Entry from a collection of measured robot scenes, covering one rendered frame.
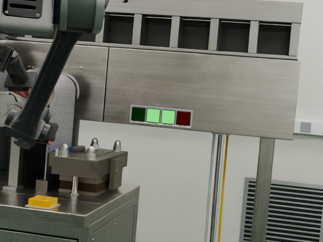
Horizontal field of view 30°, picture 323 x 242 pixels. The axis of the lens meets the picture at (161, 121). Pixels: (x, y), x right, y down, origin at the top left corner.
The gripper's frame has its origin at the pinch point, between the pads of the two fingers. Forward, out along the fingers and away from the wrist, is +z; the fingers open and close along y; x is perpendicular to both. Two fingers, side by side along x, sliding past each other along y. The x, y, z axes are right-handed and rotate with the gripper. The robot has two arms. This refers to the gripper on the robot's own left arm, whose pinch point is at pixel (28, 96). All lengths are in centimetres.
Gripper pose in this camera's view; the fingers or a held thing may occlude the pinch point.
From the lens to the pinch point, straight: 212.5
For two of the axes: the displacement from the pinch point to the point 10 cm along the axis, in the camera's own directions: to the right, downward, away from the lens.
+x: 1.5, -8.0, 5.8
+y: 9.8, 0.4, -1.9
